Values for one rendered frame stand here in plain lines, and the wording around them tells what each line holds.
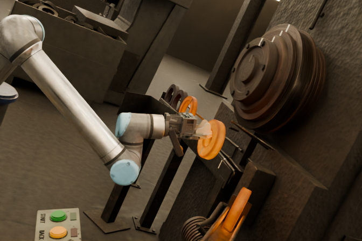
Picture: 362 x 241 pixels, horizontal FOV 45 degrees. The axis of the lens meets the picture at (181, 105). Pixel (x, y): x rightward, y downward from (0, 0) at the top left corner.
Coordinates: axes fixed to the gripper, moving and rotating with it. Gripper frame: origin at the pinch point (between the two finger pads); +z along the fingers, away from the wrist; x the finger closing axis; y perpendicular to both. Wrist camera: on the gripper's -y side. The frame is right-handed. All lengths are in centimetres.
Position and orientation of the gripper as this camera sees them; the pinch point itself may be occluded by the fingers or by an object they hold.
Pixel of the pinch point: (213, 134)
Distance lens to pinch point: 169.6
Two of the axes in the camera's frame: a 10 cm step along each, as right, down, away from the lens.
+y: 1.5, -9.5, -2.9
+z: 9.6, 0.7, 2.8
